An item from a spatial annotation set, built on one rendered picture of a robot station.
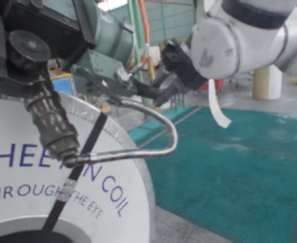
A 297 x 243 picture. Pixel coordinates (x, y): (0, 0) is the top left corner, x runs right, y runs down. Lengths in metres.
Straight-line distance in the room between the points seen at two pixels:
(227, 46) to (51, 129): 0.28
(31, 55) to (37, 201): 0.37
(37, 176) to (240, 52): 0.50
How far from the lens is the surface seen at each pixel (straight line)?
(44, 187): 0.60
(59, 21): 0.42
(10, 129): 0.53
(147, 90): 0.51
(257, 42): 0.32
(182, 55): 0.52
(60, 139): 0.36
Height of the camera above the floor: 1.34
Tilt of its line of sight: 20 degrees down
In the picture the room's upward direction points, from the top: 9 degrees counter-clockwise
